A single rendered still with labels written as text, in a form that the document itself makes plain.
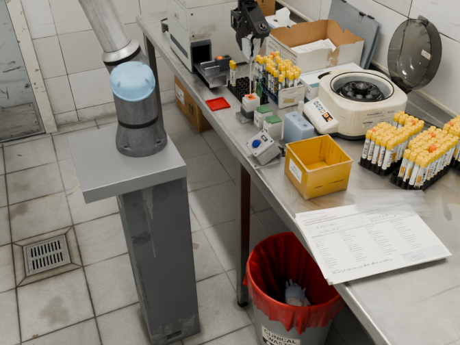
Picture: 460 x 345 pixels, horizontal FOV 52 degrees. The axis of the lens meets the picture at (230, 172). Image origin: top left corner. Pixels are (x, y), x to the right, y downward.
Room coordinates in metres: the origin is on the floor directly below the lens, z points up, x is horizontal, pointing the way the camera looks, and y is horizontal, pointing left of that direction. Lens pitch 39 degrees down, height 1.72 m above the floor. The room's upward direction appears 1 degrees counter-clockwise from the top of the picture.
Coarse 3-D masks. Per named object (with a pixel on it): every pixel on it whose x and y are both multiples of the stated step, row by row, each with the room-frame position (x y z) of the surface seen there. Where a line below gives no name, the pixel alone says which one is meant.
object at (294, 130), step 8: (296, 112) 1.21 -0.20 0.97; (288, 120) 1.18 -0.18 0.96; (296, 120) 1.16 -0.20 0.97; (304, 120) 1.16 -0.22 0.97; (288, 128) 1.18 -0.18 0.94; (296, 128) 1.14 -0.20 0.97; (304, 128) 1.12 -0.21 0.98; (312, 128) 1.13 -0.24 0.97; (288, 136) 1.17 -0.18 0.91; (296, 136) 1.14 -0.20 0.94; (304, 136) 1.11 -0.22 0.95; (312, 136) 1.13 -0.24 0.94
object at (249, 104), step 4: (244, 96) 1.36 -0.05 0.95; (248, 96) 1.35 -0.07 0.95; (252, 96) 1.35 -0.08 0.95; (256, 96) 1.35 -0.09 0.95; (244, 100) 1.34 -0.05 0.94; (248, 100) 1.33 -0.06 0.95; (252, 100) 1.33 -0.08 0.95; (256, 100) 1.33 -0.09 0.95; (244, 104) 1.34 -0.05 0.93; (248, 104) 1.32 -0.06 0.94; (252, 104) 1.33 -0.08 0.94; (256, 104) 1.33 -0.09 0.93; (244, 108) 1.34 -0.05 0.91; (248, 108) 1.32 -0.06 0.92; (252, 108) 1.33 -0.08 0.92; (256, 108) 1.33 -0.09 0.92
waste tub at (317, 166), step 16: (288, 144) 1.05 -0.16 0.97; (304, 144) 1.06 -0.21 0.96; (320, 144) 1.08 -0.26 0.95; (336, 144) 1.04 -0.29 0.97; (288, 160) 1.03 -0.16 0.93; (304, 160) 1.07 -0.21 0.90; (320, 160) 1.08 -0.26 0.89; (336, 160) 1.03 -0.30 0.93; (352, 160) 0.97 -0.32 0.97; (288, 176) 1.02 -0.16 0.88; (304, 176) 0.94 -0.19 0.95; (320, 176) 0.94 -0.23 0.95; (336, 176) 0.95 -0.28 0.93; (304, 192) 0.93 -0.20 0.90; (320, 192) 0.94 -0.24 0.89
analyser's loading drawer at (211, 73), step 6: (198, 60) 1.71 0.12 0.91; (204, 60) 1.71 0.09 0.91; (198, 66) 1.65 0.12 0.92; (204, 66) 1.62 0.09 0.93; (210, 66) 1.63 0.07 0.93; (216, 66) 1.59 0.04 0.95; (204, 72) 1.58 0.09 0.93; (210, 72) 1.58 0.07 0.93; (216, 72) 1.59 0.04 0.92; (210, 78) 1.52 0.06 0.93; (216, 78) 1.53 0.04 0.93; (222, 78) 1.54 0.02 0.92; (210, 84) 1.52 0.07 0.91; (216, 84) 1.53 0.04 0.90; (222, 84) 1.54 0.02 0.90
